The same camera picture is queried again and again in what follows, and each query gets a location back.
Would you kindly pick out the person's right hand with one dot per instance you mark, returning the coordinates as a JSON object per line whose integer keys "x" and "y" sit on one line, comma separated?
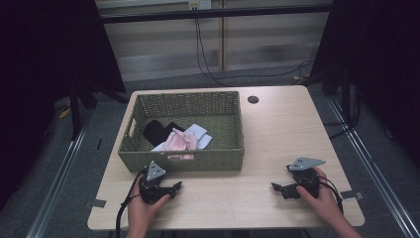
{"x": 322, "y": 201}

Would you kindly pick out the black curtain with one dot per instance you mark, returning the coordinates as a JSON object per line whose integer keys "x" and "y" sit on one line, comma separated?
{"x": 46, "y": 66}
{"x": 376, "y": 59}

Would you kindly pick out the grey tape piece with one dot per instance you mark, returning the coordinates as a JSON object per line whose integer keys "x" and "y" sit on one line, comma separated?
{"x": 98, "y": 203}
{"x": 352, "y": 194}

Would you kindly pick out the person's left hand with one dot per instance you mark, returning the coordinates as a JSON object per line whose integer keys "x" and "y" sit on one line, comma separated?
{"x": 140, "y": 211}

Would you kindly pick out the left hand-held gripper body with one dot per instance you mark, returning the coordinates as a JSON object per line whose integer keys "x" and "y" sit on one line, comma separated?
{"x": 152, "y": 188}

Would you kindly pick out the white sock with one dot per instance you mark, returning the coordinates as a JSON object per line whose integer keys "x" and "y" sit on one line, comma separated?
{"x": 199, "y": 132}

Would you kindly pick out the black metal stand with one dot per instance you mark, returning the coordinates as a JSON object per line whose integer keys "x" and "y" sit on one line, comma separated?
{"x": 346, "y": 99}
{"x": 75, "y": 112}

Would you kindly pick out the green woven basket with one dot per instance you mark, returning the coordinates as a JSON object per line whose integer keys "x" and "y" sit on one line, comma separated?
{"x": 218, "y": 115}

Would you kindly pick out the wall power outlet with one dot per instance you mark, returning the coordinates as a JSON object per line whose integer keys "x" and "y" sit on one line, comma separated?
{"x": 199, "y": 4}

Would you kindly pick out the black sock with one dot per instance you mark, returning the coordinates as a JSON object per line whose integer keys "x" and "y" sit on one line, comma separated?
{"x": 155, "y": 132}

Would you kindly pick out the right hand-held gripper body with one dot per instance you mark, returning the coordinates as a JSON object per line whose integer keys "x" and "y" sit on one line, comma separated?
{"x": 305, "y": 180}

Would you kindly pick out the pink sock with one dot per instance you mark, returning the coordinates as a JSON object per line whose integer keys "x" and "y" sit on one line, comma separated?
{"x": 180, "y": 142}

